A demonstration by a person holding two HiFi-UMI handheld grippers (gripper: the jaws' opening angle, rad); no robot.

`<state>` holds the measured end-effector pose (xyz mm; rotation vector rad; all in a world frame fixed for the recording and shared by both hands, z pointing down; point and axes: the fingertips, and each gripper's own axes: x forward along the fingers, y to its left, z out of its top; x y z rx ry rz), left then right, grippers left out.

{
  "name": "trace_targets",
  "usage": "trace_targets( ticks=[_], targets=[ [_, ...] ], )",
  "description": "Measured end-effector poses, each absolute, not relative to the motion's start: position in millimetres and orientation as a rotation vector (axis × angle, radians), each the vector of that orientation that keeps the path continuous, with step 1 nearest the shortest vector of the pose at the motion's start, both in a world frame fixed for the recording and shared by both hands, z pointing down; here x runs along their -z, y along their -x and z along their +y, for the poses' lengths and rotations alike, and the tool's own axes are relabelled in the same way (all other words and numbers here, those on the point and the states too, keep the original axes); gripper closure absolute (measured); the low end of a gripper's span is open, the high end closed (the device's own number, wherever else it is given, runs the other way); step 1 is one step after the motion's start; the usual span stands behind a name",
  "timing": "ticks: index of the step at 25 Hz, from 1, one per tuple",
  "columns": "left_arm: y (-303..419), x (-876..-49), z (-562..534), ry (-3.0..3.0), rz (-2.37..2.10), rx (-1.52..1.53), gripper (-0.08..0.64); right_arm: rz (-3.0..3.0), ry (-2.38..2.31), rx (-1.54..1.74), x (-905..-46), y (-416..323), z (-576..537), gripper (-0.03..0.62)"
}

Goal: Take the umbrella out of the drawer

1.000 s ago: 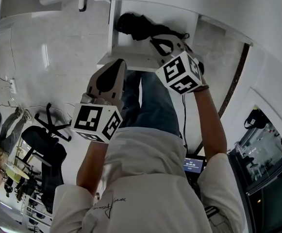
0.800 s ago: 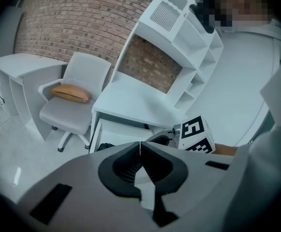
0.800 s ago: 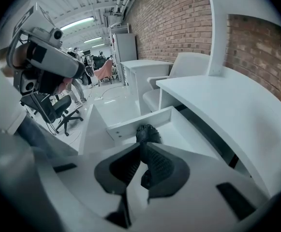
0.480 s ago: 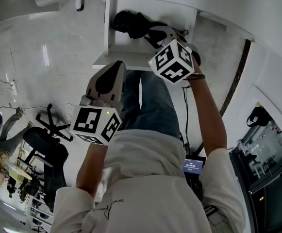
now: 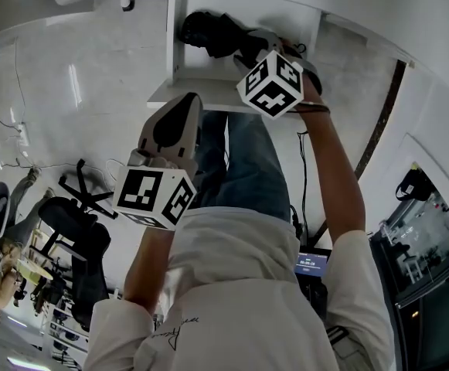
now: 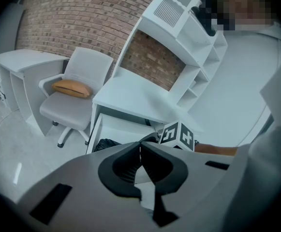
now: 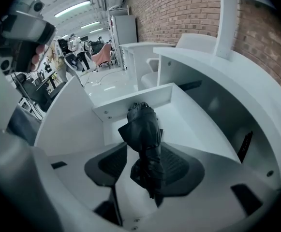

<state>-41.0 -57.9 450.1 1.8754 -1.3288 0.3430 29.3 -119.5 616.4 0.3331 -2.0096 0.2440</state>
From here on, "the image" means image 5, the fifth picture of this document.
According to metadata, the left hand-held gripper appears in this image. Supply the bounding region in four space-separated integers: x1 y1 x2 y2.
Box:
111 92 203 231

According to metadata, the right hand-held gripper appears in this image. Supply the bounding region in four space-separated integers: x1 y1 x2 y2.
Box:
236 29 323 121

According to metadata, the black cloth item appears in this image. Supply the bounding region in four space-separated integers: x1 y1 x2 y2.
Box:
180 10 283 67

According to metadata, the white drawer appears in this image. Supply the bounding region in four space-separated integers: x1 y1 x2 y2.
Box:
146 0 321 115

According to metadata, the black shoulder bag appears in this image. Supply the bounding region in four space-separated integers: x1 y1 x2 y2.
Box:
396 167 437 203

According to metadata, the person's left forearm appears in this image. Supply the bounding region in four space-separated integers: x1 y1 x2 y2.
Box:
123 222 179 312

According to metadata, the person's right forearm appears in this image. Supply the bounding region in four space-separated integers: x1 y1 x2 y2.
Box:
297 90 366 245

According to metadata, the person's right hand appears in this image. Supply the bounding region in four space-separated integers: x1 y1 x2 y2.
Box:
281 39 306 60

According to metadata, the dark floor strip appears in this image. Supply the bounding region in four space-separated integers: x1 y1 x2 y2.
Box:
353 59 407 181

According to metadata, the black office chair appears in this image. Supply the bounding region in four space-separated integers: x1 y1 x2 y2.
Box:
38 158 119 324

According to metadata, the person's white shirt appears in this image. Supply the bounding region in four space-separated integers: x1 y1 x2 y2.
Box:
83 205 397 371

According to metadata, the black tablet screen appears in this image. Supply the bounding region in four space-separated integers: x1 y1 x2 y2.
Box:
296 251 329 278

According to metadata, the pale yellow round table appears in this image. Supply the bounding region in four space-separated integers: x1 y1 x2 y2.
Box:
17 260 53 281

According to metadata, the white shelf rack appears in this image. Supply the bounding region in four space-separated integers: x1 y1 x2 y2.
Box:
48 307 90 362

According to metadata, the dark framed window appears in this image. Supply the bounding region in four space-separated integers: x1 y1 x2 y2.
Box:
369 160 449 371

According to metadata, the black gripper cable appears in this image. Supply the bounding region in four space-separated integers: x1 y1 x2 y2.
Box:
295 129 312 247

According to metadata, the black strap buckle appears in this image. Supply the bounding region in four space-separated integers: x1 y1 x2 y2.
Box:
326 325 352 348

